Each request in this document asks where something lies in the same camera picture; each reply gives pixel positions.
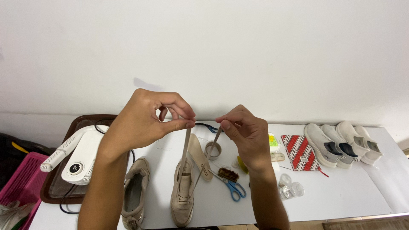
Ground person's left hand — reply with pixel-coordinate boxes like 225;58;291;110
98;89;196;157

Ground person's right hand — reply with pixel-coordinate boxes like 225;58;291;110
215;105;270;170

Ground beige shoelace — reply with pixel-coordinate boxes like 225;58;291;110
177;127;223;196

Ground white packet with green print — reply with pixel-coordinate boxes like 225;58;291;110
268;132;280;153

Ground yellow green cloth piece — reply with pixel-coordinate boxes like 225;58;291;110
237;155;249;175

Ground roll of tape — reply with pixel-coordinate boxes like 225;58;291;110
204;141;222;161

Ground brown bristle brush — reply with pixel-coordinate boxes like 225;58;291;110
217;167;240;183

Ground blue and black tool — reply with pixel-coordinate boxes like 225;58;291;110
195;122;224;134

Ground red patterned notebook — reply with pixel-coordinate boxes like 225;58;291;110
281;134;329;178

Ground beige shoe insole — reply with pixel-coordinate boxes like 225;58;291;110
187;133;213;181

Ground clear plastic containers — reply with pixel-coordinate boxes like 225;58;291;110
278;173;305;201

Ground white shoe dryer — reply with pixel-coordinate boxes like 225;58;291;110
40;125;111;186

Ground white slip-on sneaker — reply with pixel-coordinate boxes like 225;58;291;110
320;124;359;170
354;125;384;165
335;120;371;162
303;123;343;169

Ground beige unlaced sneaker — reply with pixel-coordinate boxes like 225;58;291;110
121;157;151;230

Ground beige laced sneaker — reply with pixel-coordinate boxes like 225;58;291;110
170;158;196;228

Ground brown plastic tray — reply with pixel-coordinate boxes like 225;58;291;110
40;114;135;205

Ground black bag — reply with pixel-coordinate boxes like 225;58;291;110
0;132;55;190

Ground pink plastic basket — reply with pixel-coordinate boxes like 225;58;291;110
0;152;49;230

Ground crumpled plastic bag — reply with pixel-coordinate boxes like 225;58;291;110
0;201;34;230

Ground blue handled scissors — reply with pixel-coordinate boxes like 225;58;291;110
209;169;247;202

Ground black power cable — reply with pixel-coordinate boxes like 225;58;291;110
59;118;136;215

